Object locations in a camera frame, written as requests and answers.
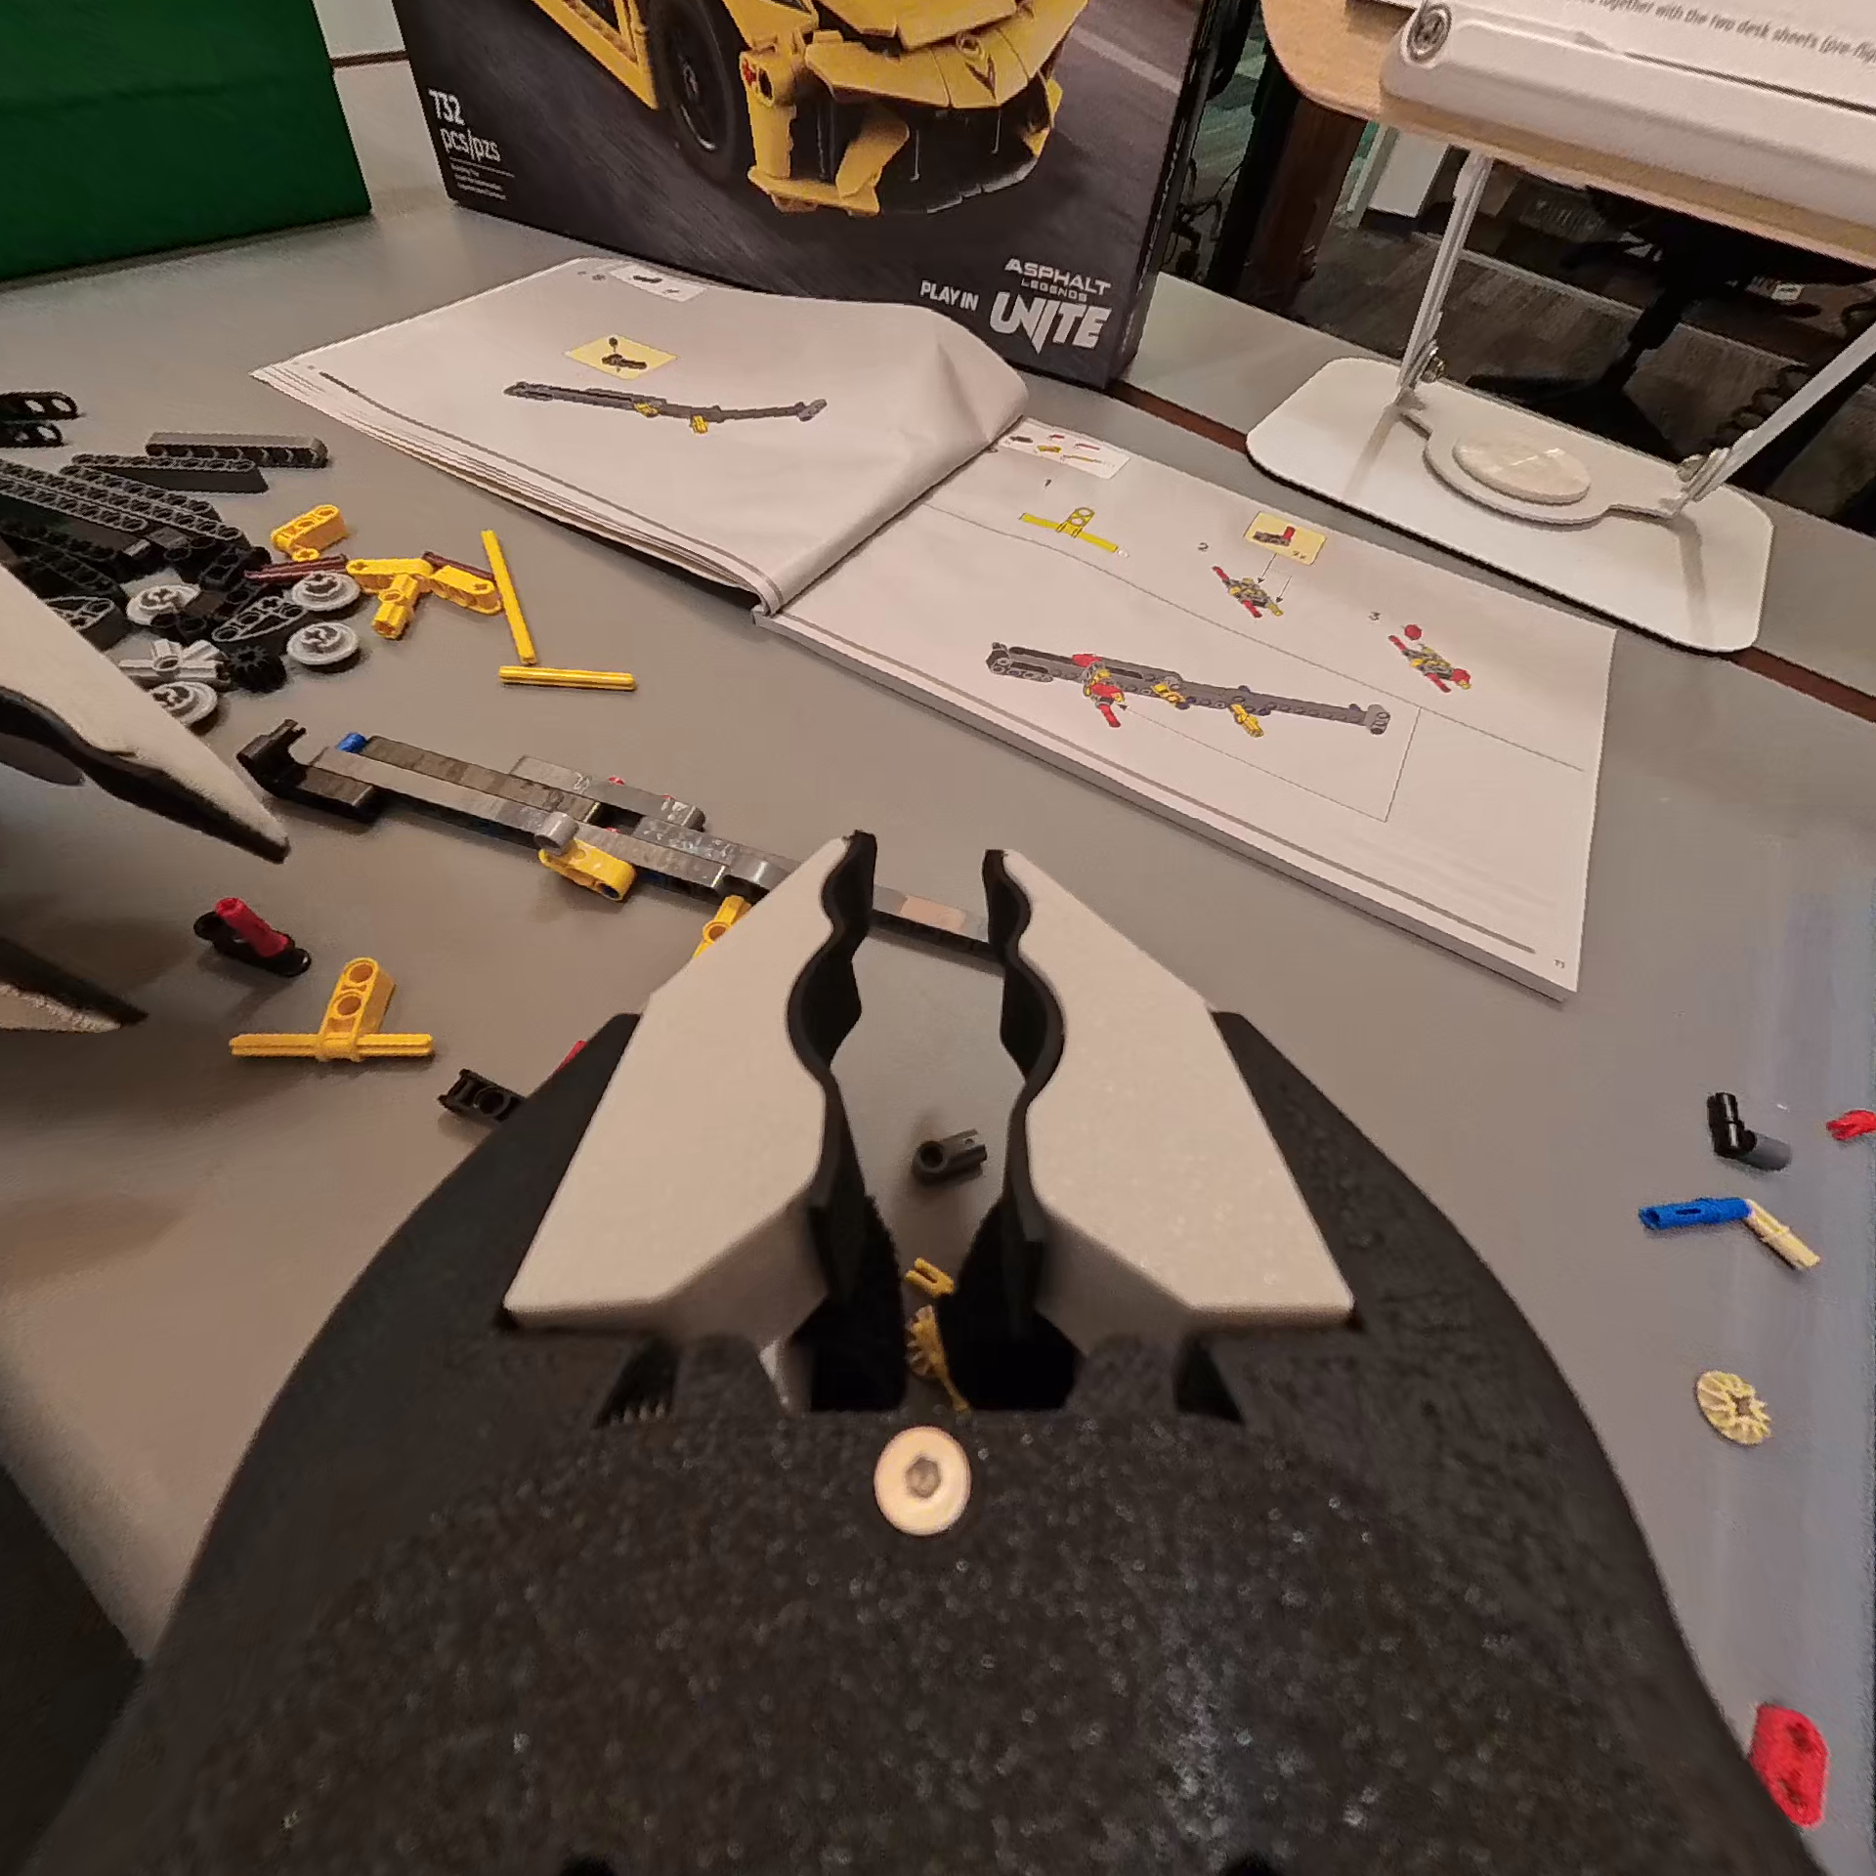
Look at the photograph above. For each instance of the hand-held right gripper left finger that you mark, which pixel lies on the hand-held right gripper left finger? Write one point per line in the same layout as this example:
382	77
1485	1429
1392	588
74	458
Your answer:
690	1158

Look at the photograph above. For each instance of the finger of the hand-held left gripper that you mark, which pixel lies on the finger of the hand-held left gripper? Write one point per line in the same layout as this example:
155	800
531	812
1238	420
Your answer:
74	688
44	1008

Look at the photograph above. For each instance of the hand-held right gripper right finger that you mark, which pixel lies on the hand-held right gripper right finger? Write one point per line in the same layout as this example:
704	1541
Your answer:
1174	1158

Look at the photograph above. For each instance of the black connector with red pin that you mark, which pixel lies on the black connector with red pin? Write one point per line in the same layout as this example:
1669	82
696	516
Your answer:
264	951

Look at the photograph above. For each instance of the black grey elbow connector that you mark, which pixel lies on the black grey elbow connector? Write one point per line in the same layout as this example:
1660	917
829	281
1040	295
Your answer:
1751	1141

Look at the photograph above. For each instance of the pile of dark beams and wheels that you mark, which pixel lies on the pile of dark beams and wheels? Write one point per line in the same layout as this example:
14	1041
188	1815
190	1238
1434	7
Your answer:
117	505

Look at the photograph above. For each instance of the small black connector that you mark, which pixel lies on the small black connector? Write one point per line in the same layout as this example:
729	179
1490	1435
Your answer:
481	1098

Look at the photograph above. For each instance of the dark grey connector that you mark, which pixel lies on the dark grey connector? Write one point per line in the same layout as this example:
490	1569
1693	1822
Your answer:
946	1158

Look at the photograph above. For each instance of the small yellow connector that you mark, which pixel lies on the small yellow connector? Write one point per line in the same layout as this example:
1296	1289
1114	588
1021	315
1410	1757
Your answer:
310	531

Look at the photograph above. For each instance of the heap of small mixed parts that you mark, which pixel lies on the heap of small mixed parts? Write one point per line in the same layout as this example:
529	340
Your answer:
932	1342

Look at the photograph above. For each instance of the open instruction booklet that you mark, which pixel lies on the open instruction booklet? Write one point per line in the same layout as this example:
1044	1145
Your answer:
1174	792

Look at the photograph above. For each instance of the long grey black beam assembly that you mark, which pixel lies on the long grey black beam assembly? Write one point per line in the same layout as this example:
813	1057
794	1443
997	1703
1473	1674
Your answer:
441	779

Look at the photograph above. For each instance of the yellow axle rod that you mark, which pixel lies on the yellow axle rod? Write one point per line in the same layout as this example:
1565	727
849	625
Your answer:
511	600
567	678

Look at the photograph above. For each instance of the green bin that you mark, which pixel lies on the green bin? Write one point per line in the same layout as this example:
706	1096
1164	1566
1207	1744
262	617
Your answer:
147	133

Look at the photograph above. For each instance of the tan gear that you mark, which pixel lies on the tan gear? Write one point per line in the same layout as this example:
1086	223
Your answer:
1734	1407

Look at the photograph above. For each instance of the tan pin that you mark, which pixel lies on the tan pin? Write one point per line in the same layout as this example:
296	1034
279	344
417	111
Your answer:
1786	1238

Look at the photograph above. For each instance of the white metal stand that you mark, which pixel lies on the white metal stand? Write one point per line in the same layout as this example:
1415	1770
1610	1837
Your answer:
1655	573

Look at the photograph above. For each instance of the red bushing piece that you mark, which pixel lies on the red bushing piece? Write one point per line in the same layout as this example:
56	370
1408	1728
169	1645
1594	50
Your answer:
1787	1758

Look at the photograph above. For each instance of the dark box with yellow car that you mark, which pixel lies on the dark box with yellow car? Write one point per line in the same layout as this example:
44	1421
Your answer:
820	249

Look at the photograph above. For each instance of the printed instruction sheet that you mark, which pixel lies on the printed instruction sheet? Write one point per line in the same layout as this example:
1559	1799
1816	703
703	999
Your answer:
1686	23

